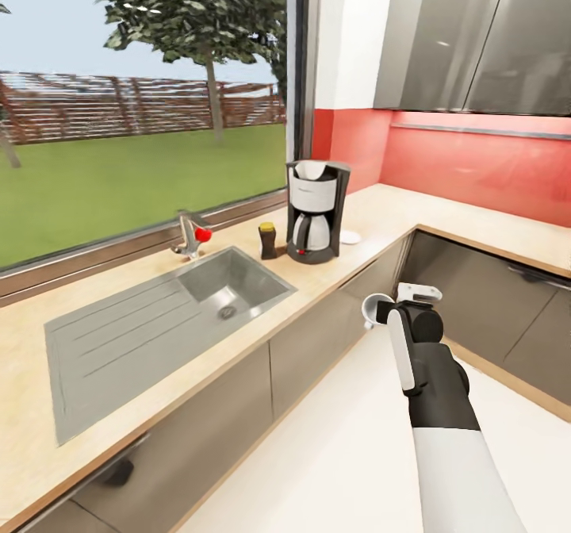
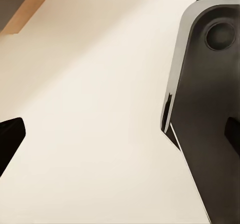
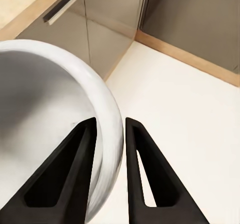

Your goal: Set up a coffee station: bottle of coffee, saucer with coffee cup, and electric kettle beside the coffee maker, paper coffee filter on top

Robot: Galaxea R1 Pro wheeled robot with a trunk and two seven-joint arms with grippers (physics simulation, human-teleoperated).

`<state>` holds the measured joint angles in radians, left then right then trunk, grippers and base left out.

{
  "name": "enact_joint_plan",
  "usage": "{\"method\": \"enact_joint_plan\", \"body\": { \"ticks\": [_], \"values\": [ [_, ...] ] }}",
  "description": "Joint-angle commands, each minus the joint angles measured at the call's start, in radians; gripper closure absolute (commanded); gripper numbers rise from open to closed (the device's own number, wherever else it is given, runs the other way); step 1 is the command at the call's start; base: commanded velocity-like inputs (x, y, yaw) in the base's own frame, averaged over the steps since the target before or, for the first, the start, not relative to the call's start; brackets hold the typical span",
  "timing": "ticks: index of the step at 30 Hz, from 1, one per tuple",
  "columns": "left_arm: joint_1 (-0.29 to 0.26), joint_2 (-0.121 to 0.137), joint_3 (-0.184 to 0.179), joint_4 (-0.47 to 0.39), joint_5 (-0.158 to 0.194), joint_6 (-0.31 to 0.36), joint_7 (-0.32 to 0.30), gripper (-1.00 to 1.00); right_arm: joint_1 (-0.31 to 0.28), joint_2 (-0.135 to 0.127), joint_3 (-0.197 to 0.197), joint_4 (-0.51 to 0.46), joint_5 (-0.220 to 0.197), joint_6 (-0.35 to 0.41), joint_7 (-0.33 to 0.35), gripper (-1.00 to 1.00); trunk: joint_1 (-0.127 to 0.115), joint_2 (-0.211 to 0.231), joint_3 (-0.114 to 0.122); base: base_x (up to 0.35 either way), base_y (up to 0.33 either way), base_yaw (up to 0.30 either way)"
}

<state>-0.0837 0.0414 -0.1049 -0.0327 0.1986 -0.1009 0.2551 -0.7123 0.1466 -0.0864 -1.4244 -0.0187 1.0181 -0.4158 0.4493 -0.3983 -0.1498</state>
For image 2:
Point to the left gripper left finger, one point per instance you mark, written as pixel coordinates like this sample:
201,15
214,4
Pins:
12,134

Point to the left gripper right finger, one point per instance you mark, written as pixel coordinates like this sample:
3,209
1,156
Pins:
232,133

